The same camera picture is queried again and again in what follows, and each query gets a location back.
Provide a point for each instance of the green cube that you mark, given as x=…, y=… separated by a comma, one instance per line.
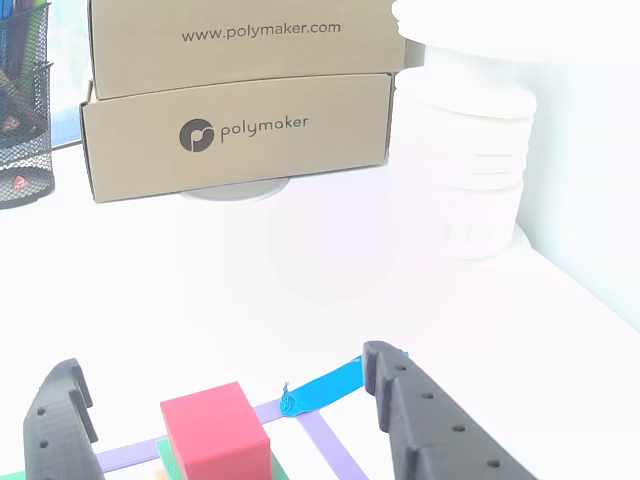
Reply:
x=167, y=457

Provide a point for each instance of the small red cube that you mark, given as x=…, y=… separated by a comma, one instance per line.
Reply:
x=215, y=430

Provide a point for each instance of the blue tape strip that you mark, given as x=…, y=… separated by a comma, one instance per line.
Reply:
x=325, y=387

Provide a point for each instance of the white ribbed cylinder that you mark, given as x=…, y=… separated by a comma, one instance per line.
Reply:
x=465, y=165

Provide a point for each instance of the black mesh pen holder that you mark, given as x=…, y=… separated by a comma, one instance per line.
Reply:
x=25, y=150

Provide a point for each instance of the grey round disc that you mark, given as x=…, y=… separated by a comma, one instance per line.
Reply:
x=235, y=190

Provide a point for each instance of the cardboard box with logo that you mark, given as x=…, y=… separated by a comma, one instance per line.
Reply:
x=235, y=165

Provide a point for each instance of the cardboard box with web address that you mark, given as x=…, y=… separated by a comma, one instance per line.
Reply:
x=240, y=60

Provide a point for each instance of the green square frame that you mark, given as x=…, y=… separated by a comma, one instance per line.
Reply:
x=10, y=475

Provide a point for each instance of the purple square frame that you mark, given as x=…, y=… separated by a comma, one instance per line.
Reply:
x=325, y=440

